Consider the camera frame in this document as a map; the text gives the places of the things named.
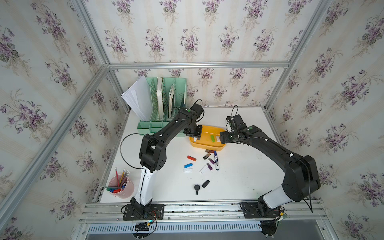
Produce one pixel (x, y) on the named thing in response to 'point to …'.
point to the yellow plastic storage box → (205, 142)
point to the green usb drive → (212, 137)
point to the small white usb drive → (188, 170)
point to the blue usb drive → (188, 165)
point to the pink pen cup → (121, 186)
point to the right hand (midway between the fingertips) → (227, 136)
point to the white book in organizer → (160, 97)
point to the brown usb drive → (209, 151)
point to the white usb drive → (204, 168)
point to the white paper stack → (139, 96)
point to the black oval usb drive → (205, 183)
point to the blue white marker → (216, 161)
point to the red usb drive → (191, 158)
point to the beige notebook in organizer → (171, 92)
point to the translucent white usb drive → (218, 138)
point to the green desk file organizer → (167, 96)
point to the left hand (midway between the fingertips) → (198, 136)
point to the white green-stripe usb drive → (195, 139)
